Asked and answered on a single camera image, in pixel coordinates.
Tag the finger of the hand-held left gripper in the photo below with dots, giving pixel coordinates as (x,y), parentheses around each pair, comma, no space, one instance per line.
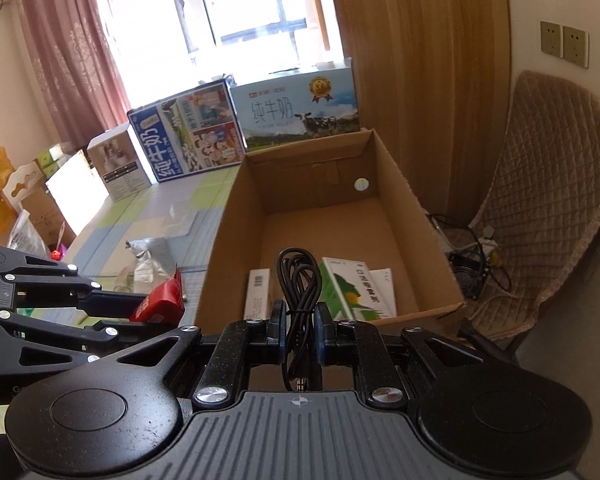
(105,335)
(110,305)

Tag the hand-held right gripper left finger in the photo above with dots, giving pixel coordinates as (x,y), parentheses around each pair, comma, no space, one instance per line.
(278,332)

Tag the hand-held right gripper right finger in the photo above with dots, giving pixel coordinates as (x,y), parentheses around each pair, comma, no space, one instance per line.
(324,332)

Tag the small white green medicine box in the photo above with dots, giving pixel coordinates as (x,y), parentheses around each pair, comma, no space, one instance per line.
(260,295)

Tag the red snack packet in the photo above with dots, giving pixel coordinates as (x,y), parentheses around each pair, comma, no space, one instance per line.
(162,302)

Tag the silver foil bag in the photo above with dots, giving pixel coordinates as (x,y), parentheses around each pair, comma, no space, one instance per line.
(147,260)

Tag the large white medicine box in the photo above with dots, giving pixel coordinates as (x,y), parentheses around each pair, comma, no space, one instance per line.
(384,285)

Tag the cardboard box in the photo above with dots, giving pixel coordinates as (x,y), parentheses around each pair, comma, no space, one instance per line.
(230,260)

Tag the clear plastic box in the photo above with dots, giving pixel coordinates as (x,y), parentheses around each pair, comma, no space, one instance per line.
(180,222)

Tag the white plastic bag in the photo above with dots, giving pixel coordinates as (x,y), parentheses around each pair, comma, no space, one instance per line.
(27,240)

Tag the small red toy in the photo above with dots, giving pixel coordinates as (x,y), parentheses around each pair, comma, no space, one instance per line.
(56,253)

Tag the brown cardboard carton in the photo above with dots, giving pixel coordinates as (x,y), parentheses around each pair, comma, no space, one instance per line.
(45,215)

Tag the white product box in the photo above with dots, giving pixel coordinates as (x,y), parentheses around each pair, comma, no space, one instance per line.
(117,165)

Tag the green tissue packs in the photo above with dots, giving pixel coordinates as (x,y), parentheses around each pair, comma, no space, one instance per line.
(50,155)

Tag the black floor device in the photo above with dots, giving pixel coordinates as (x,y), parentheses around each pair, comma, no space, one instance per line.
(467,275)

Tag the blue cartoon milk carton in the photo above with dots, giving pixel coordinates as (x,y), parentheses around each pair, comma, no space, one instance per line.
(190,130)

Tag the green pasture milk carton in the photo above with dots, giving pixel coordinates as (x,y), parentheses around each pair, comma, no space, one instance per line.
(295,110)

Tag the quilted cushion chair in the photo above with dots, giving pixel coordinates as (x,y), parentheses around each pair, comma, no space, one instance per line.
(545,200)

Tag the pink curtain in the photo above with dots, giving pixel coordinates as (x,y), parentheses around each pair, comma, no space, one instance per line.
(70,45)

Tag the window frame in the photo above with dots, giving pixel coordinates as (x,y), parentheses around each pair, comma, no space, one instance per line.
(280,30)

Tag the beige wall socket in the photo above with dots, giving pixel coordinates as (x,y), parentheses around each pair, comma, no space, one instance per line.
(576,46)
(551,39)

